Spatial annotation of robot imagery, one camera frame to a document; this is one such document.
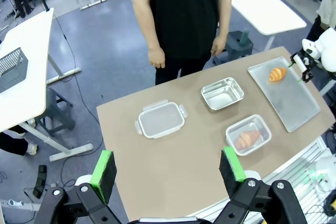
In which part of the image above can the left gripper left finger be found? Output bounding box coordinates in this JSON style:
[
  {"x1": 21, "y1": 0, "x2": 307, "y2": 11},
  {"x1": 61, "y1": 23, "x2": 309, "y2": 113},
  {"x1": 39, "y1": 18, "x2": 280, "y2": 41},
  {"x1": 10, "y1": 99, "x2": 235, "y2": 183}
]
[{"x1": 38, "y1": 150, "x2": 119, "y2": 224}]

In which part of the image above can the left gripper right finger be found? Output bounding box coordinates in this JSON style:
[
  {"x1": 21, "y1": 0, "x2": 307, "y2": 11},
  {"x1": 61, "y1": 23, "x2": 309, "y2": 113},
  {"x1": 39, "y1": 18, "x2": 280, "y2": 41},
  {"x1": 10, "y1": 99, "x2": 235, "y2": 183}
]
[{"x1": 215, "y1": 146, "x2": 307, "y2": 224}]

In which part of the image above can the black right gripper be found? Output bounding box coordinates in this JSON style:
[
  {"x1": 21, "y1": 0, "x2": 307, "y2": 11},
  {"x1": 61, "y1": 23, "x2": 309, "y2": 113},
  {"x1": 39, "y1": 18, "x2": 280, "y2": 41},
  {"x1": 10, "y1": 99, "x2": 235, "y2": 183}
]
[{"x1": 287, "y1": 53, "x2": 316, "y2": 84}]

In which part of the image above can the golden croissant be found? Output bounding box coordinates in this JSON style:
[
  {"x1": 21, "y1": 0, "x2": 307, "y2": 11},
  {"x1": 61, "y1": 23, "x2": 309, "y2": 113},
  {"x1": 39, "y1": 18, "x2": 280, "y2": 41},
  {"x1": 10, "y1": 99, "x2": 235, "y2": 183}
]
[
  {"x1": 234, "y1": 130, "x2": 263, "y2": 150},
  {"x1": 268, "y1": 67, "x2": 288, "y2": 83}
]

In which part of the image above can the person's right forearm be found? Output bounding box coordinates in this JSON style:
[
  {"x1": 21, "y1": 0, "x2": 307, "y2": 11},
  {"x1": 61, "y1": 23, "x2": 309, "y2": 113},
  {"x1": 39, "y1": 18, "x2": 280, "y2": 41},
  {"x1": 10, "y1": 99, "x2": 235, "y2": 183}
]
[{"x1": 130, "y1": 0, "x2": 163, "y2": 51}]

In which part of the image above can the person's left forearm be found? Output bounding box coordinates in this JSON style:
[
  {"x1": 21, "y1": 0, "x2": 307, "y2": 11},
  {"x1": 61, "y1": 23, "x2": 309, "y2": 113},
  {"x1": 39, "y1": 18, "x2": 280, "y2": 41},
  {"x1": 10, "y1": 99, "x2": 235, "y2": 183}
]
[{"x1": 214, "y1": 0, "x2": 233, "y2": 40}]

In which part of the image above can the clear plastic container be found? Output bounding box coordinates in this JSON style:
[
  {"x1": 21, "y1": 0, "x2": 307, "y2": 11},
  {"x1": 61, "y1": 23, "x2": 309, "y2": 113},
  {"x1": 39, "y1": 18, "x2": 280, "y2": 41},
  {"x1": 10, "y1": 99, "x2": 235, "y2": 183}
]
[{"x1": 225, "y1": 114, "x2": 272, "y2": 156}]

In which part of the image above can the rectangular steel container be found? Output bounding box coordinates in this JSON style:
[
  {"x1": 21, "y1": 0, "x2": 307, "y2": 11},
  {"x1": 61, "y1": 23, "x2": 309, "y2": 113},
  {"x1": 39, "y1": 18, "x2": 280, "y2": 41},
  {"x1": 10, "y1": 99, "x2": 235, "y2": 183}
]
[{"x1": 201, "y1": 77, "x2": 245, "y2": 112}]

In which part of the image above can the person's left hand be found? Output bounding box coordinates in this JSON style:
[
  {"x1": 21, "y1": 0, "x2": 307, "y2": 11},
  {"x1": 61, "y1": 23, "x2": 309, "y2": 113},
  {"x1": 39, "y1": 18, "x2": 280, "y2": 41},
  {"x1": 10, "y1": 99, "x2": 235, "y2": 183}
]
[{"x1": 211, "y1": 36, "x2": 227, "y2": 57}]

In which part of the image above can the person's right hand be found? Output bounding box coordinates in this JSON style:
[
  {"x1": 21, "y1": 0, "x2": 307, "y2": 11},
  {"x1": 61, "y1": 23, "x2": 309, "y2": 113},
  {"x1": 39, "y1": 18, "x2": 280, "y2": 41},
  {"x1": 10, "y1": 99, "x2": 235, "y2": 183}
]
[{"x1": 148, "y1": 47, "x2": 166, "y2": 69}]

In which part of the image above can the perforated aluminium baking tray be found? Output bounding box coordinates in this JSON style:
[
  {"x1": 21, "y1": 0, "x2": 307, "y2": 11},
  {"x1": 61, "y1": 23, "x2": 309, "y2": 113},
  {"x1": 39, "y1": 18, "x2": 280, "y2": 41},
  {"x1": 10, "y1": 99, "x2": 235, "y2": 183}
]
[{"x1": 247, "y1": 56, "x2": 321, "y2": 133}]

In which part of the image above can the dark green bottle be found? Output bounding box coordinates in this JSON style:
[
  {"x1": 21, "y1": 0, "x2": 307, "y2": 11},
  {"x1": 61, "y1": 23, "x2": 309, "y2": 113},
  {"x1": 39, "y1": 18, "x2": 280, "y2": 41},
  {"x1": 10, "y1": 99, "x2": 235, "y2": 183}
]
[{"x1": 240, "y1": 30, "x2": 250, "y2": 46}]

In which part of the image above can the black foot pedal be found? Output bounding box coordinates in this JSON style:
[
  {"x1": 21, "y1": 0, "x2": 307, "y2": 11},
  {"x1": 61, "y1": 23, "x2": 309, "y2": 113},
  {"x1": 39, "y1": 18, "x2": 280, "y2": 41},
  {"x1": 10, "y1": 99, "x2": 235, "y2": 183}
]
[{"x1": 31, "y1": 165, "x2": 48, "y2": 199}]

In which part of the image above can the grey step stool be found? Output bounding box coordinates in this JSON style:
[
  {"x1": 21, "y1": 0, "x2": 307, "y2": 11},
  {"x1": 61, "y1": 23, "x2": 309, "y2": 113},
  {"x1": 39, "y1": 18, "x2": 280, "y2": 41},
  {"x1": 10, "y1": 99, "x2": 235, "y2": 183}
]
[
  {"x1": 35, "y1": 87, "x2": 76, "y2": 137},
  {"x1": 212, "y1": 31, "x2": 254, "y2": 65}
]

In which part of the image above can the white desk with legs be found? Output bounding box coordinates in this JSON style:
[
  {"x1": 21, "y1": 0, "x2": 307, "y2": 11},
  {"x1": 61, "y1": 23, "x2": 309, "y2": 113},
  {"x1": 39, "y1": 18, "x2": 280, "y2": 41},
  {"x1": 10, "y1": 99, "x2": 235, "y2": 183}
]
[
  {"x1": 0, "y1": 7, "x2": 94, "y2": 162},
  {"x1": 230, "y1": 0, "x2": 307, "y2": 51}
]

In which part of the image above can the bystander in beige top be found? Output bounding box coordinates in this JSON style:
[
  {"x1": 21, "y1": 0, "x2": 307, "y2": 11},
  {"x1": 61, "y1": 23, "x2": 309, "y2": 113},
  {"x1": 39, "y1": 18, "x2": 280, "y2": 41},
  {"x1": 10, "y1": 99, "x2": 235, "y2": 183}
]
[{"x1": 306, "y1": 0, "x2": 336, "y2": 44}]

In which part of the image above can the white sneaker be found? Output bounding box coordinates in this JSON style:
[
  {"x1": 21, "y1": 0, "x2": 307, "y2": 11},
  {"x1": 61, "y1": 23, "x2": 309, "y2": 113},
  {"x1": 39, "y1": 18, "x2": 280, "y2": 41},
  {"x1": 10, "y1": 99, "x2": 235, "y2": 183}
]
[{"x1": 25, "y1": 142, "x2": 39, "y2": 156}]

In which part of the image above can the clear plastic clip lid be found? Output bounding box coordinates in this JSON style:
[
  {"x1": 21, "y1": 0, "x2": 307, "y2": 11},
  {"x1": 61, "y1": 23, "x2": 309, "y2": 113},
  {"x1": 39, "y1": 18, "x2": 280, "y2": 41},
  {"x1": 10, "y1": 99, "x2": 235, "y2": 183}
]
[{"x1": 134, "y1": 100, "x2": 189, "y2": 140}]

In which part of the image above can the white power strip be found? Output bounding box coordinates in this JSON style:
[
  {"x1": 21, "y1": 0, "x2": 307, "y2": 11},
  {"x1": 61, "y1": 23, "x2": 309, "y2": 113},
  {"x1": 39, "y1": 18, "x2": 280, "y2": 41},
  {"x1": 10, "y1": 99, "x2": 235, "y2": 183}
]
[{"x1": 0, "y1": 199, "x2": 35, "y2": 212}]

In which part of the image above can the person in black t-shirt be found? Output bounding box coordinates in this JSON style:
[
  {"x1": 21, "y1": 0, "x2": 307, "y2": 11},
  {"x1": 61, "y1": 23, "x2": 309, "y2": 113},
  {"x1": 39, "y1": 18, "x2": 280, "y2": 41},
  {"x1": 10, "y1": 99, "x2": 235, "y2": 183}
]
[{"x1": 123, "y1": 0, "x2": 240, "y2": 86}]

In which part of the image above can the grey perforated basket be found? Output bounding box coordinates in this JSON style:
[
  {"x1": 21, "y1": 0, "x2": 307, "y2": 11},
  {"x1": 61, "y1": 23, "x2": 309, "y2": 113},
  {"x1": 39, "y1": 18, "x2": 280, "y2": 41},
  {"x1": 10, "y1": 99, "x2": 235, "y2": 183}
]
[{"x1": 0, "y1": 47, "x2": 29, "y2": 93}]

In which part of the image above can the white slatted table frame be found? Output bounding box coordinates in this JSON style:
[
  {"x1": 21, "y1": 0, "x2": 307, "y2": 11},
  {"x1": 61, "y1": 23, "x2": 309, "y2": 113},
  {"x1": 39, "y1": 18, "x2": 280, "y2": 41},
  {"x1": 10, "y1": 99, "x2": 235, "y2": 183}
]
[{"x1": 188, "y1": 134, "x2": 330, "y2": 224}]

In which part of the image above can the black floor cable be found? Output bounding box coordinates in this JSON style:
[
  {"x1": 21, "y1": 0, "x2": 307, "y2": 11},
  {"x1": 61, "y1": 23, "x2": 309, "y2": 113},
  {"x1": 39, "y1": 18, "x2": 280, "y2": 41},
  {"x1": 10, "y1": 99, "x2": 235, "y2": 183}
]
[{"x1": 52, "y1": 15, "x2": 105, "y2": 147}]

